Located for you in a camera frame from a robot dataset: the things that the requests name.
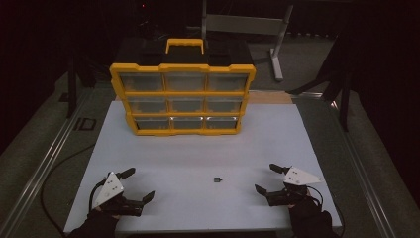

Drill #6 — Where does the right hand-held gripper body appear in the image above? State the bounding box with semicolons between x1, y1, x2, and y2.
264;166;324;208

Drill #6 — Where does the clear pull-out plastic drawer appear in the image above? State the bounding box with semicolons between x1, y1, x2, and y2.
205;96;245;114

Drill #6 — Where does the person's right hand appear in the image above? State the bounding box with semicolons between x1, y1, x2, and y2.
286;189;320;217

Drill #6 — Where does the yellow black drawer organizer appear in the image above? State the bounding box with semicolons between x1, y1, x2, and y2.
109;38;258;137

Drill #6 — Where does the person's left hand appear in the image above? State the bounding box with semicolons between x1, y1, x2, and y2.
86;207;122;229

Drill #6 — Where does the black post stand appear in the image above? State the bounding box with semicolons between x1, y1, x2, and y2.
64;56;99;119

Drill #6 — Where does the grey metal stand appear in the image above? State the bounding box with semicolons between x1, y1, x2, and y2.
200;0;294;82

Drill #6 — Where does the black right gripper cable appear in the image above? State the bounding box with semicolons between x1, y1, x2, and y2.
306;185;347;238

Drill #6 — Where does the aluminium floor rail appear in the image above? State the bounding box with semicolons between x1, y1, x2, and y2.
291;92;397;238
0;88;94;238

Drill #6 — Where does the wooden board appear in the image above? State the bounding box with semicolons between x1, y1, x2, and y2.
246;91;294;105

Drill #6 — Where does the black tripod stand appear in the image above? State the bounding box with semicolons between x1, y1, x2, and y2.
286;31;353;133

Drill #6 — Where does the grid of clear drawers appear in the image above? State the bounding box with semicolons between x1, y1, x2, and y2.
118;71;250;131

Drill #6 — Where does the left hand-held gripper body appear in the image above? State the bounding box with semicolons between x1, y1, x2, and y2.
88;171;147;218

